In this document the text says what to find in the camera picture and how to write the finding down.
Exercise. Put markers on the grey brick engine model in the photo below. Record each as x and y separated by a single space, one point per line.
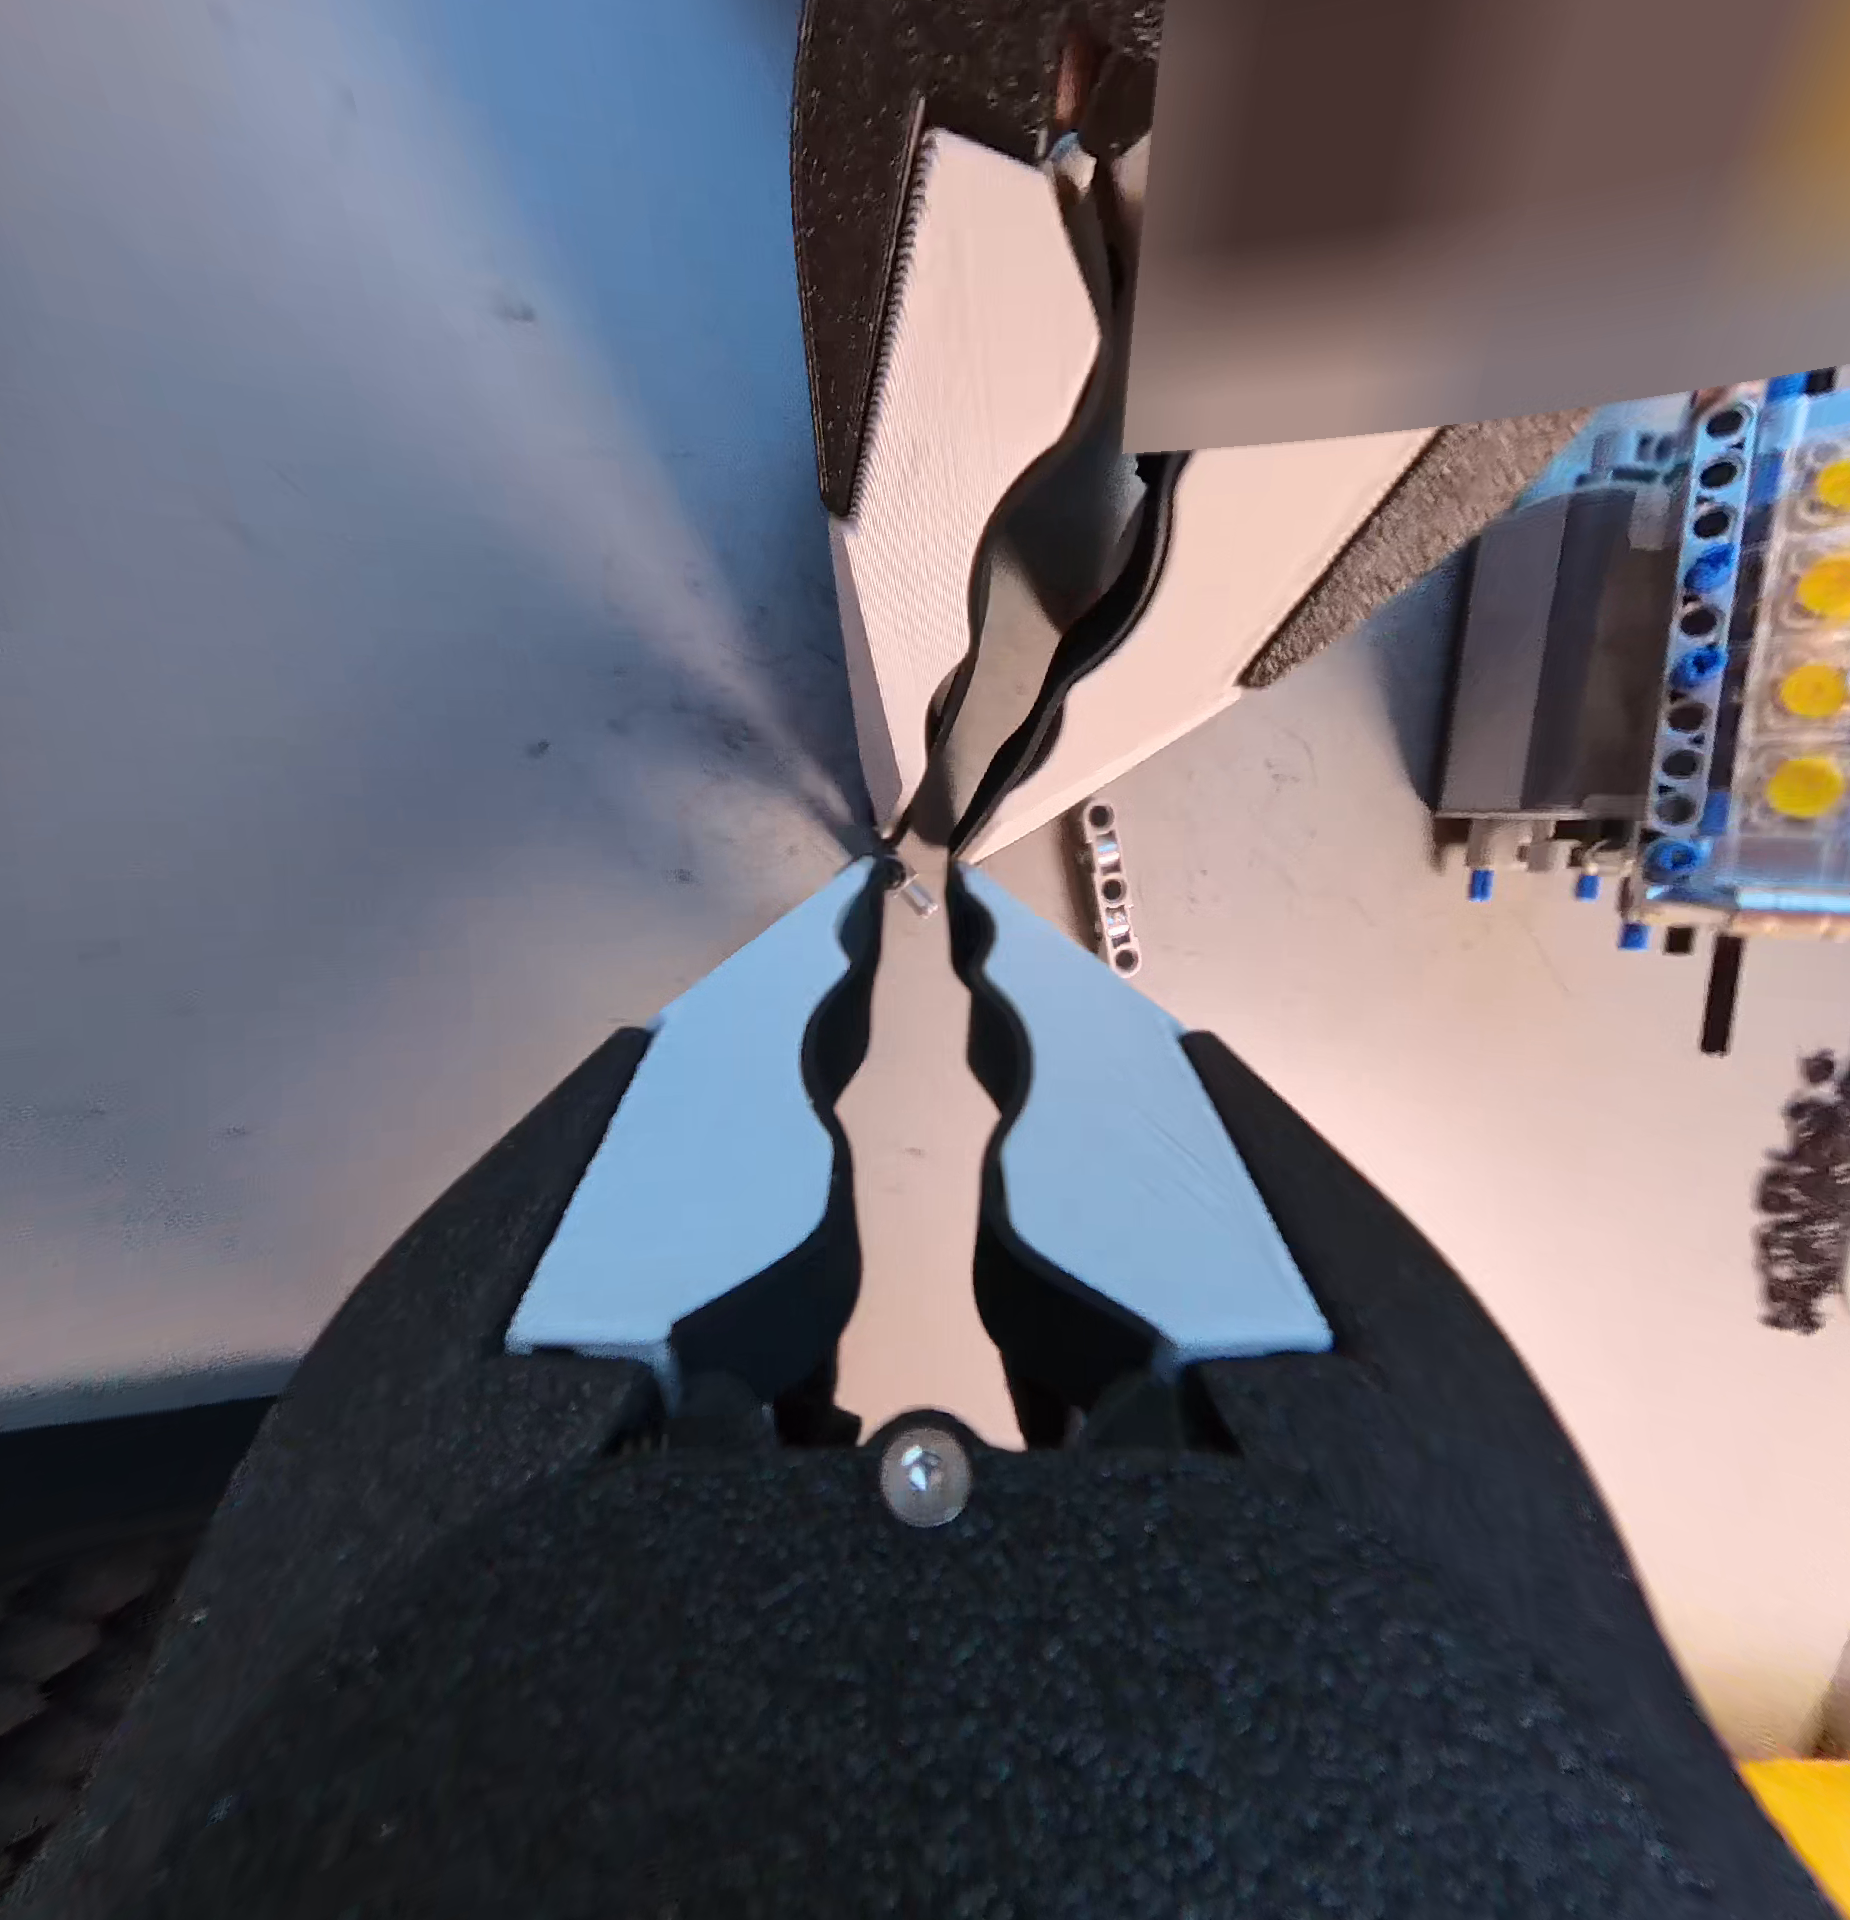
1768 662

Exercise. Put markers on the pile of black pins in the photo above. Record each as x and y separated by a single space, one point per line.
1810 1185

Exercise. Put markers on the black mesh chair pad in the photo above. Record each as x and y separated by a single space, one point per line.
86 1681

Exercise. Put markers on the small grey brick connector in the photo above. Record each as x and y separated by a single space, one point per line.
911 885

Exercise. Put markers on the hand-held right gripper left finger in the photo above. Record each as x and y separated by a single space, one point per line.
686 1201

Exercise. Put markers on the short grey brick beam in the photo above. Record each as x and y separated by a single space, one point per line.
1115 889

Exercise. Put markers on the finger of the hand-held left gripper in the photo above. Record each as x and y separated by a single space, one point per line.
1255 571
971 362

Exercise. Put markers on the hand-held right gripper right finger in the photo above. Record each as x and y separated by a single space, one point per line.
1166 1201

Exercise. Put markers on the yellow plastic crate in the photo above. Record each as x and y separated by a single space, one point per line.
1819 1838

